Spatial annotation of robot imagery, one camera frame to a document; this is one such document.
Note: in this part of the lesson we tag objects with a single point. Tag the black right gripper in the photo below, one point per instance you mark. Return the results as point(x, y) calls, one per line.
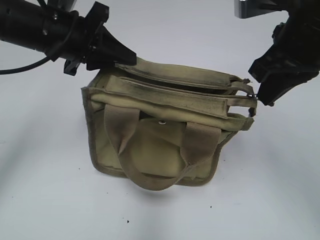
point(278, 71)

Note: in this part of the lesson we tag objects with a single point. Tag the yellow-green canvas bag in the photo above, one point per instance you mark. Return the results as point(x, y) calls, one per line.
point(161, 125)

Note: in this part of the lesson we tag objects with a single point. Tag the silver zipper pull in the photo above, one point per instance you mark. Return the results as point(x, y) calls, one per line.
point(252, 95)

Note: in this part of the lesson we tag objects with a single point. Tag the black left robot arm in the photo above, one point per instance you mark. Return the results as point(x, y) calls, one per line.
point(54, 28)

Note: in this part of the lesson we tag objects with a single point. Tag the grey camera mount block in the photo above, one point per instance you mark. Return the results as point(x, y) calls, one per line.
point(244, 9)

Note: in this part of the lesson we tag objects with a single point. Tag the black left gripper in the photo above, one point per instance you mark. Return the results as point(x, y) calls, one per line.
point(90, 43)

